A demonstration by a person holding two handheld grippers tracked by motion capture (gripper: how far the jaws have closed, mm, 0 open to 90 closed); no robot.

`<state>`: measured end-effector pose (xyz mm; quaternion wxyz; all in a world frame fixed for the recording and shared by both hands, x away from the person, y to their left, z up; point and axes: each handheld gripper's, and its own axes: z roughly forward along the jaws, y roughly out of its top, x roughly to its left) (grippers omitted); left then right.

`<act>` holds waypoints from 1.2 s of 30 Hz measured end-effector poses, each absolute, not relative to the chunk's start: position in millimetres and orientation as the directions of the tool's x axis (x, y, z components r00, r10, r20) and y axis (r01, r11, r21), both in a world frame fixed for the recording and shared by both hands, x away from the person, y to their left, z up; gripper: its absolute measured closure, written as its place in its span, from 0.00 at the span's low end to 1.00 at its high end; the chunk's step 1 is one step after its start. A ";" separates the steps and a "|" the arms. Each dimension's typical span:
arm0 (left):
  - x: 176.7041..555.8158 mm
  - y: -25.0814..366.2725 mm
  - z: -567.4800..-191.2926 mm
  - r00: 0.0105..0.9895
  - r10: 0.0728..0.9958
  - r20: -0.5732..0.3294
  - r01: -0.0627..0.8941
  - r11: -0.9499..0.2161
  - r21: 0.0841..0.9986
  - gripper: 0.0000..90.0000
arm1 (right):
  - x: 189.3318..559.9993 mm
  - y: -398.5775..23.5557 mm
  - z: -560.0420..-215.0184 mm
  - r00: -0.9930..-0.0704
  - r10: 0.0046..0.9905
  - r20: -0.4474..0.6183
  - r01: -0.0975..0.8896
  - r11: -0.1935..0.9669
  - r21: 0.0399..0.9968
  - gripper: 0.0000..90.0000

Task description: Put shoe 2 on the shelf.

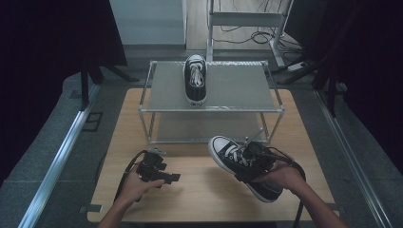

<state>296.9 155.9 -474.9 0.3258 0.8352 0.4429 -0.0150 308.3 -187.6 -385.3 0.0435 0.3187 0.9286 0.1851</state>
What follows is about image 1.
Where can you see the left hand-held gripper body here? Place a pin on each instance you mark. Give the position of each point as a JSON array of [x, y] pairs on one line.
[[150, 167]]

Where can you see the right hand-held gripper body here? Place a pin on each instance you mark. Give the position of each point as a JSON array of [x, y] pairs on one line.
[[261, 158]]

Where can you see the black canvas sneaker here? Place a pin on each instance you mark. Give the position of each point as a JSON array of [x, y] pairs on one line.
[[231, 158], [195, 80]]

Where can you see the grey metal shoe rack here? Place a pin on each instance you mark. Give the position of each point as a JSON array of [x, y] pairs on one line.
[[237, 85]]

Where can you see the person's left hand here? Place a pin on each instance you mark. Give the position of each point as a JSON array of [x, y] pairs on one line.
[[139, 190]]

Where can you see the person's right hand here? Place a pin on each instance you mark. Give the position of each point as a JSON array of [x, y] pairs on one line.
[[283, 177]]

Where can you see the black floor socket plate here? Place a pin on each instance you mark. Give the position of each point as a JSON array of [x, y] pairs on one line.
[[92, 122]]

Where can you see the black tripod stand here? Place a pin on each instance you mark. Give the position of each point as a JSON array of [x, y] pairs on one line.
[[85, 85], [331, 91]]

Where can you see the white power strip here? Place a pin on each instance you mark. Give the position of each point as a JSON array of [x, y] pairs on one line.
[[296, 66]]

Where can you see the dark curtain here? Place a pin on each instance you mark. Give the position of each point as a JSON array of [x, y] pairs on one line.
[[364, 63], [47, 63]]

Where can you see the white cabinet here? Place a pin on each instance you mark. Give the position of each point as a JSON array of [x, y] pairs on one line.
[[147, 22]]

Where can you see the aluminium floor rail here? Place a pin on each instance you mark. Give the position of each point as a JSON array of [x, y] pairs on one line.
[[351, 158], [63, 155]]

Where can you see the white metal stand frame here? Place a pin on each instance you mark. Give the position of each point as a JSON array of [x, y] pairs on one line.
[[244, 19]]

